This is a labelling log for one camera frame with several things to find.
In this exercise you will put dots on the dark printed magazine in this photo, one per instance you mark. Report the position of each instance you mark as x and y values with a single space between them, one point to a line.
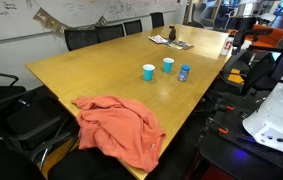
181 45

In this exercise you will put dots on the black mesh office chair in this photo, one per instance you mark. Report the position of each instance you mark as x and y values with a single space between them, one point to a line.
110 32
81 38
157 20
133 26

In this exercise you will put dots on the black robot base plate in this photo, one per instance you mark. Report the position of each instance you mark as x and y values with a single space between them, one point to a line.
234 160

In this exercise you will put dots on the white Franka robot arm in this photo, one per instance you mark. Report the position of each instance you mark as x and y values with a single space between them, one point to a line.
277 113

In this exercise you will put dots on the small brown bottle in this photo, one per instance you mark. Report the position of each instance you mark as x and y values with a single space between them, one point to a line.
172 34

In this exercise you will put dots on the black stereo camera bar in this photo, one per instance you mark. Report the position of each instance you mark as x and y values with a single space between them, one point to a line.
257 32

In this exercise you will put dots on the black armrest office chair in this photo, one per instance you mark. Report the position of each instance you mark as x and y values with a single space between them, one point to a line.
4 93

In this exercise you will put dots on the orange armchair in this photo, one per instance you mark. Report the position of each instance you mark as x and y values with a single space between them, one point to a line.
271 38

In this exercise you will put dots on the orange crumpled cloth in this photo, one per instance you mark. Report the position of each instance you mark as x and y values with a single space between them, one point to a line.
121 130

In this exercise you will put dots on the brown bunting banner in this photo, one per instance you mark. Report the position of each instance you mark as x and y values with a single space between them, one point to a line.
42 15

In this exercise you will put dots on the black chair chrome legs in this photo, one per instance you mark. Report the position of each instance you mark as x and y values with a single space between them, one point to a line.
31 123

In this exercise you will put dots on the black chair backrest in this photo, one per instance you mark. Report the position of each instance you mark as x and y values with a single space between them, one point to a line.
4 163

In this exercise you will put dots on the white bottle red logo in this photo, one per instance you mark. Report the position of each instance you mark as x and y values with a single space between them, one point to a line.
227 46

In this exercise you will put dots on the black swivel chair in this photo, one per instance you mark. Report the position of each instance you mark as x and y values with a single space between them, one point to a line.
257 73

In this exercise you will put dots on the teal plastic cup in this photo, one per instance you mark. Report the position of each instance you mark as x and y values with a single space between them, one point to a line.
168 66
148 73

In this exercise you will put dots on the grey armchair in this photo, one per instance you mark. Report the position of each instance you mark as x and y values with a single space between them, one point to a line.
199 13

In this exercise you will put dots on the wall whiteboard with writing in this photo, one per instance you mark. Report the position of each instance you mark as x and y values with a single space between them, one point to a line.
7 23

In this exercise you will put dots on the blue lid labelled jar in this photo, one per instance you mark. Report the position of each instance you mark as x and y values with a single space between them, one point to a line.
184 74

